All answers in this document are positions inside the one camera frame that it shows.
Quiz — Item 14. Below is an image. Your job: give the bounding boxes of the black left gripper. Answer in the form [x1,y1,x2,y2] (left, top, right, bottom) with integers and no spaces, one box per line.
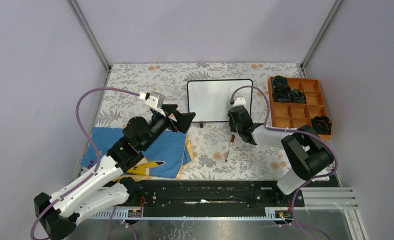
[141,105,196,152]

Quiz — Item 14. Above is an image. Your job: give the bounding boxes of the small whiteboard black frame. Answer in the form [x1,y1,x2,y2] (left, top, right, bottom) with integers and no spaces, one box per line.
[187,79,253,123]

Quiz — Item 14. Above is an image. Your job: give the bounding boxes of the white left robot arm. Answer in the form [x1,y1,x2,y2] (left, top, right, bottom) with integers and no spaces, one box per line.
[30,104,196,240]

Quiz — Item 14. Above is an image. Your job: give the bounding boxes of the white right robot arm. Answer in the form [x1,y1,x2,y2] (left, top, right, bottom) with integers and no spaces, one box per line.
[227,105,336,206]

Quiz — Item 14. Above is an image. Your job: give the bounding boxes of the floral patterned table mat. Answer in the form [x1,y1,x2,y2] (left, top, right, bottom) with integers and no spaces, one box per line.
[81,63,299,180]

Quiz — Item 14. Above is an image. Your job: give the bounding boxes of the orange compartment tray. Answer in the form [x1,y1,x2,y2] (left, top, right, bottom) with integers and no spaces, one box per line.
[268,76,329,128]

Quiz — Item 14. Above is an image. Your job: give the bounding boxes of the blue Pikachu cloth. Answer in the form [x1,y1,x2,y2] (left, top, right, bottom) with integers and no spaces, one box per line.
[92,127,193,181]

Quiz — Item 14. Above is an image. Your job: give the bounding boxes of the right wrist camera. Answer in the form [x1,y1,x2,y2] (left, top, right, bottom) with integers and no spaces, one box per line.
[230,96,246,107]

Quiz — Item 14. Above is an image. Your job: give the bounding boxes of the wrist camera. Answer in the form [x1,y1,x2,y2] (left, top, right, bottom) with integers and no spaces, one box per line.
[230,96,246,107]
[139,91,165,110]

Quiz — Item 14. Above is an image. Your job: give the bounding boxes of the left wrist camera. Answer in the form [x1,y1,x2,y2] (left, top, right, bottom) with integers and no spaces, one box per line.
[139,91,165,110]

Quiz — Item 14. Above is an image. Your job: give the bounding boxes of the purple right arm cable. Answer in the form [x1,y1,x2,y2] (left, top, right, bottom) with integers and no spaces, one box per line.
[230,85,339,240]

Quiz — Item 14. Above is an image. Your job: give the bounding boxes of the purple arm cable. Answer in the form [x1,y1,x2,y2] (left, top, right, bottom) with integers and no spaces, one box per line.
[30,87,141,240]
[230,85,339,240]

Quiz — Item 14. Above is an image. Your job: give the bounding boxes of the black rolled cable bundle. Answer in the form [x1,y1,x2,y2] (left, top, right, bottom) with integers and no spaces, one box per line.
[311,115,333,136]
[290,89,307,104]
[272,84,292,103]
[271,75,289,88]

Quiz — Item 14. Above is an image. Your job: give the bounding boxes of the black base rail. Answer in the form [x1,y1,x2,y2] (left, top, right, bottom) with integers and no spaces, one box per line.
[118,180,305,219]

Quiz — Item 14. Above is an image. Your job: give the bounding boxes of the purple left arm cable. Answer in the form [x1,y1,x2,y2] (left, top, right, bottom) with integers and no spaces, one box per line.
[30,87,141,240]

